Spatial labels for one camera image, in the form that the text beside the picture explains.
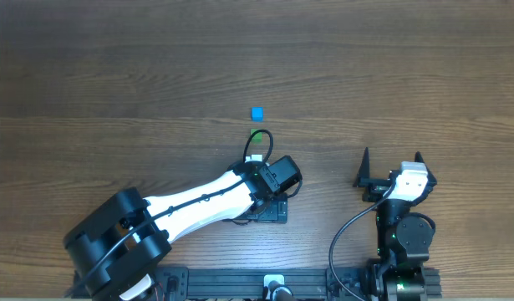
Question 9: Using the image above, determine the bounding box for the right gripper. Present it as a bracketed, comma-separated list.
[352, 146, 438, 204]

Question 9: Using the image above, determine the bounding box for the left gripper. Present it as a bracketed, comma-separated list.
[235, 194, 289, 225]

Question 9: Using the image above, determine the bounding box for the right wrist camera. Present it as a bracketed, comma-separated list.
[390, 161, 430, 202]

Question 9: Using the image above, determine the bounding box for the mounting rail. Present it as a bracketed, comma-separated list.
[72, 266, 444, 301]

